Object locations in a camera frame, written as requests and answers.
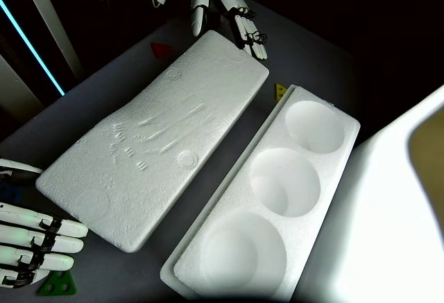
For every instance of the red triangle block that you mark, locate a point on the red triangle block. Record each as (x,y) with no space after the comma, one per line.
(160,50)

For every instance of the pale grey panel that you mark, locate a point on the pale grey panel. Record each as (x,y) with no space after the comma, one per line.
(14,88)

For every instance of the grey table cloth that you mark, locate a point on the grey table cloth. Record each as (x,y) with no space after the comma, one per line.
(86,109)

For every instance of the styrofoam tray with round wells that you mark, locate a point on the styrofoam tray with round wells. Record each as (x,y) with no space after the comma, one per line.
(232,192)

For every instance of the white post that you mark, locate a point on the white post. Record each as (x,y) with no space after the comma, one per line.
(52,22)

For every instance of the white styrofoam lid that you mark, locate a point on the white styrofoam lid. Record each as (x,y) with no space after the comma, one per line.
(149,150)

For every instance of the yellow triangle block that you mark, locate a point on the yellow triangle block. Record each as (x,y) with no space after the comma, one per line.
(279,91)

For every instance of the cyan light strip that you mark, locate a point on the cyan light strip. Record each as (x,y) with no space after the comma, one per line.
(31,49)

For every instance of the green triangle block with holes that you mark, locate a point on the green triangle block with holes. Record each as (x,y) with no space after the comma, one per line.
(66,287)

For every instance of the large white rounded shell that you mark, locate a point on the large white rounded shell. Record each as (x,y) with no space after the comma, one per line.
(381,195)

